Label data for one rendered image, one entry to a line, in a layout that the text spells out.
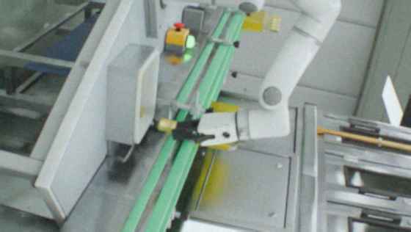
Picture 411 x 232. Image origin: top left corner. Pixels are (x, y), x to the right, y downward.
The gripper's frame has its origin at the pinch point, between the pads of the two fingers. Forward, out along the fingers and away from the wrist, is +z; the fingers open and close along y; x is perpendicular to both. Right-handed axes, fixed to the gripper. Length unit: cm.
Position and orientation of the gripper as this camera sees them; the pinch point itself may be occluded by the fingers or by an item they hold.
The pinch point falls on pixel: (180, 130)
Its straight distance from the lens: 131.0
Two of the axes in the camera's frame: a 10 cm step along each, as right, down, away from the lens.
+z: -9.8, 0.9, 2.0
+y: 1.4, -4.4, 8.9
